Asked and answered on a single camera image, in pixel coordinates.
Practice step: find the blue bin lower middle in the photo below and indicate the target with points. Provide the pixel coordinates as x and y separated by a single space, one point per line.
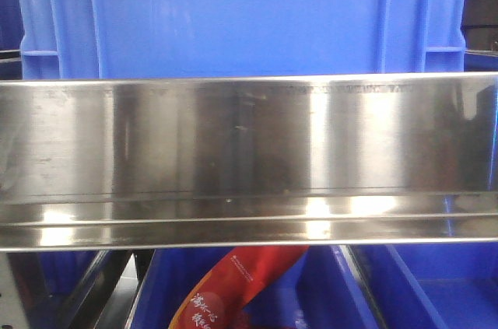
319 291

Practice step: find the blue bin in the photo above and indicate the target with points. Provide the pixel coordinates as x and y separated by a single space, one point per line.
319 291
440 285
70 277

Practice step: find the blue bin lower right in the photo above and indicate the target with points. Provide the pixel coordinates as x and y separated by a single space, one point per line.
440 285

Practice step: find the blue bin lower left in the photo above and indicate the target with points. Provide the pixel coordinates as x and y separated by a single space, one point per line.
70 277

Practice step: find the red snack bag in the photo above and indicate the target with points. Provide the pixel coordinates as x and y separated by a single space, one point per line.
232 283

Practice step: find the large blue plastic crate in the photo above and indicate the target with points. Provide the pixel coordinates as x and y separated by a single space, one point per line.
130 39

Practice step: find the stainless steel rail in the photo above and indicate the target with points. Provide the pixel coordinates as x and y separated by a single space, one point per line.
330 159

